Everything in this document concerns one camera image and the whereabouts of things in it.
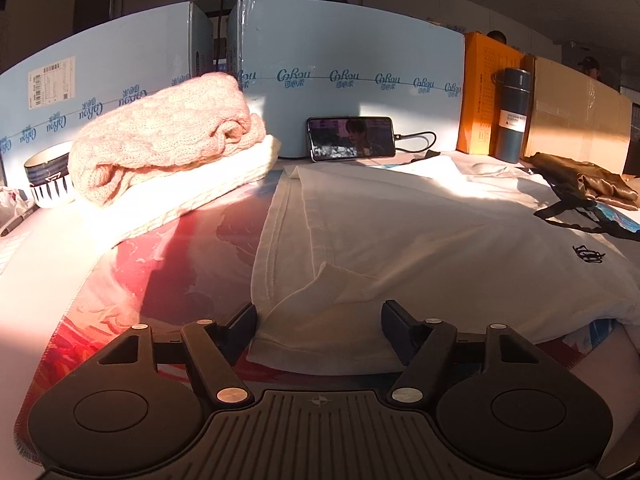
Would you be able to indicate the black smartphone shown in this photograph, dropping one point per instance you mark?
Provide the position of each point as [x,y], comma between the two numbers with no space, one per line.
[350,137]

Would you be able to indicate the red printed table mat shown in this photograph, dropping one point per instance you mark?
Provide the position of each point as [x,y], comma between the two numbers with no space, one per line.
[200,260]

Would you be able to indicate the clear plastic bag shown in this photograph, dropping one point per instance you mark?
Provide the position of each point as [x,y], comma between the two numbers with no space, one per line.
[10,202]

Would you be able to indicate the person head at left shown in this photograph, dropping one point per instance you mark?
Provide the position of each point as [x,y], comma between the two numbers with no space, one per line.
[496,36]

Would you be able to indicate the white t-shirt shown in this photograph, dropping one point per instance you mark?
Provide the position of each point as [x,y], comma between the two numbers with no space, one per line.
[425,240]

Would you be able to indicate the black pen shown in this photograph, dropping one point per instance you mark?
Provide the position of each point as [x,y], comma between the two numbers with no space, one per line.
[17,221]

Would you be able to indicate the brown cardboard box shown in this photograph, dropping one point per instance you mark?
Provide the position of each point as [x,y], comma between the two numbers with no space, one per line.
[575,115]

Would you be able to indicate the orange cardboard box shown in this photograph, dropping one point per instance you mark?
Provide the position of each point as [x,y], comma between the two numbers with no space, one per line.
[482,95]

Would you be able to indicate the pink knitted sweater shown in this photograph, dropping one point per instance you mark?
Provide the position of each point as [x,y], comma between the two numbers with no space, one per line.
[165,130]

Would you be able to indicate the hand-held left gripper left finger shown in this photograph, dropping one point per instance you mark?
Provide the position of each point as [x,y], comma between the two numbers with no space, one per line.
[244,331]

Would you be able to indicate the blue vacuum bottle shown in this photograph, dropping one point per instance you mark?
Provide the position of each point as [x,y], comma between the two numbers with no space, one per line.
[511,120]

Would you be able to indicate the light blue cardboard box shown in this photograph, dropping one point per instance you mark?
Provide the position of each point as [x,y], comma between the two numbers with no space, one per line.
[125,50]
[350,45]

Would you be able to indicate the white knitted sweater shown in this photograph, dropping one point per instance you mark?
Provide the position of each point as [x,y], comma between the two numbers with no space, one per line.
[220,172]

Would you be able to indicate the striped ceramic bowl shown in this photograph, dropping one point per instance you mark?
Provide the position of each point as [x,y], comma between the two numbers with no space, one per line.
[47,180]

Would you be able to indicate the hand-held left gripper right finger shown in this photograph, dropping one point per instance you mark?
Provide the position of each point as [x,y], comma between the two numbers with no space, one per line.
[396,331]

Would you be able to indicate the brown satin garment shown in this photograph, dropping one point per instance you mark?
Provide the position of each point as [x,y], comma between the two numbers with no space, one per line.
[595,182]

